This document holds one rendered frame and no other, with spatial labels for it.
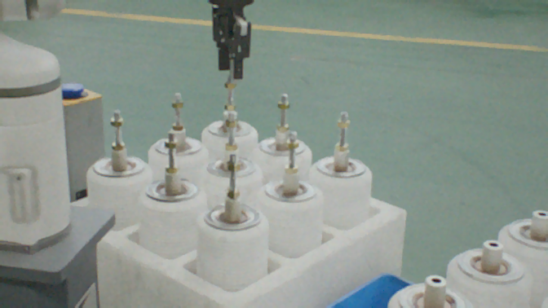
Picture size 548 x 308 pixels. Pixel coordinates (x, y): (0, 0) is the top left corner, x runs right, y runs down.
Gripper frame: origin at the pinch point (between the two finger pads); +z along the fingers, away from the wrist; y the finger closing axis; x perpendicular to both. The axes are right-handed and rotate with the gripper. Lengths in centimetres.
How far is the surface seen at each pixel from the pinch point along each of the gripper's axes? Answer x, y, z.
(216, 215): -11.7, 31.1, 10.6
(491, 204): 60, -5, 36
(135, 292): -21.7, 25.8, 23.4
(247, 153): 1.7, 4.6, 13.7
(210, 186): -8.9, 18.6, 12.2
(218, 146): -3.1, 3.8, 12.1
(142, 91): 5, -101, 36
